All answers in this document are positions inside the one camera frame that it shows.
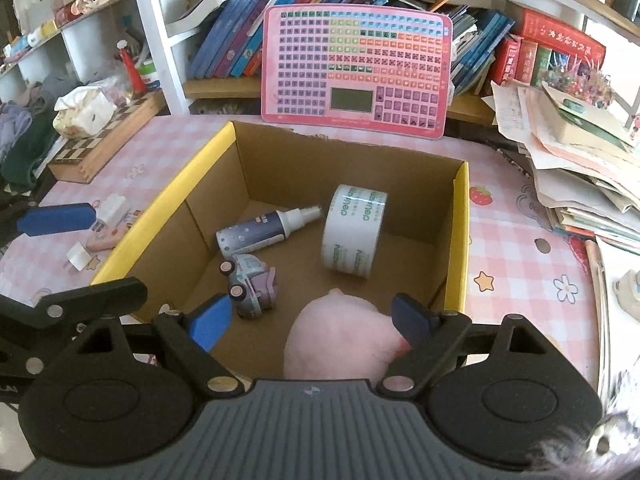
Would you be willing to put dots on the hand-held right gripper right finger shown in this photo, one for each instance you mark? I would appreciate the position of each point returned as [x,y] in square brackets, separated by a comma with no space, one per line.
[412,320]

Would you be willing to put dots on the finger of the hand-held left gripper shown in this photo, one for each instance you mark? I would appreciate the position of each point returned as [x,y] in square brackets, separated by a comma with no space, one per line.
[90,297]
[60,219]

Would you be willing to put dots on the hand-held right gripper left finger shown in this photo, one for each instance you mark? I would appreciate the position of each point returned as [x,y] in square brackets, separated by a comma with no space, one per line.
[210,322]

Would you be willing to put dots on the white charger plug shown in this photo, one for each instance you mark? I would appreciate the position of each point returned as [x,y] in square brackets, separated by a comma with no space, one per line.
[80,256]

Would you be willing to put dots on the grey toy car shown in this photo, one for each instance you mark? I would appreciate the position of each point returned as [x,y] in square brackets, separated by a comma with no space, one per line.
[250,285]

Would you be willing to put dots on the pink plush toy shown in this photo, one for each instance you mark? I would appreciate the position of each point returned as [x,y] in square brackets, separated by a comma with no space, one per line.
[335,335]

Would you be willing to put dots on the purple spray bottle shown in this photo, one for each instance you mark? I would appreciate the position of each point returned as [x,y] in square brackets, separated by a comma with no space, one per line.
[255,235]

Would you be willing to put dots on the white tape roll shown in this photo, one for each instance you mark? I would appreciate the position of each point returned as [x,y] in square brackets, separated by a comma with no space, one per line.
[352,235]

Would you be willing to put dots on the yellow cardboard box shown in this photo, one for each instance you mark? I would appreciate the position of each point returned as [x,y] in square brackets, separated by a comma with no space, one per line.
[225,170]

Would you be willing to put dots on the dark green garment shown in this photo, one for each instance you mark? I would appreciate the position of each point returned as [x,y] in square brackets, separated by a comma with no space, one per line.
[25,160]

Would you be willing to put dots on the wooden chessboard box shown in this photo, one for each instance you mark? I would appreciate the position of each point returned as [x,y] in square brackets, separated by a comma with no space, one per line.
[100,152]

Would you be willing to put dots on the purple garment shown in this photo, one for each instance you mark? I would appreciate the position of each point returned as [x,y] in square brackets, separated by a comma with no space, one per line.
[12,127]

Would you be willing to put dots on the tissue pack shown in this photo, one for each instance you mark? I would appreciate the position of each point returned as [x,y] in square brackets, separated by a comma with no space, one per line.
[80,112]

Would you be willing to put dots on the grey garment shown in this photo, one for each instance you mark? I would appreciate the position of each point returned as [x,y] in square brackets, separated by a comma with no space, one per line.
[50,90]

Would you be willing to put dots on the red bottle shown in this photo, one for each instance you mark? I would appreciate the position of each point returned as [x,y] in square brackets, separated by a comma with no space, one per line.
[131,72]

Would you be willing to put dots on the green white jar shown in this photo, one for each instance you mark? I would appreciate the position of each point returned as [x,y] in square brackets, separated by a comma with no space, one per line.
[150,76]

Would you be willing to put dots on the white bookshelf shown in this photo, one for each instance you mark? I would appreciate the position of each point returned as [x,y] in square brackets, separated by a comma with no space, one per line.
[165,60]

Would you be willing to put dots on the stack of papers and books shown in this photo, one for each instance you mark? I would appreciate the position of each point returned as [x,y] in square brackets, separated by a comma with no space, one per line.
[560,160]

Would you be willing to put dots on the fuzzy garment with metal button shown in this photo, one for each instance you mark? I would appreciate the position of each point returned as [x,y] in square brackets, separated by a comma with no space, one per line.
[590,450]

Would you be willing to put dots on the row of books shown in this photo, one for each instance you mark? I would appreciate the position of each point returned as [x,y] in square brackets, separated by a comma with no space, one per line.
[225,45]

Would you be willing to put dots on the white open book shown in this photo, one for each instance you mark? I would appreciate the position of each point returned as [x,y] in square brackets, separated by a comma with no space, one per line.
[200,12]

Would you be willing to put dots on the pink learning tablet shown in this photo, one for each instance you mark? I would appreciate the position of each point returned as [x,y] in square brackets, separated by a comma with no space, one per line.
[350,60]

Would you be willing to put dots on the small red book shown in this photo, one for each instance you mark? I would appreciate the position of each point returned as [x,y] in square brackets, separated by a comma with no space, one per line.
[507,60]

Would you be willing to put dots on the colourful bead ornament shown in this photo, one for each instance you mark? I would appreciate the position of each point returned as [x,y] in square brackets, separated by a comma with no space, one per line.
[580,82]

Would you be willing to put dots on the large red book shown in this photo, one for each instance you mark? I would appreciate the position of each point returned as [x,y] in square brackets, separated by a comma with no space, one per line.
[560,32]

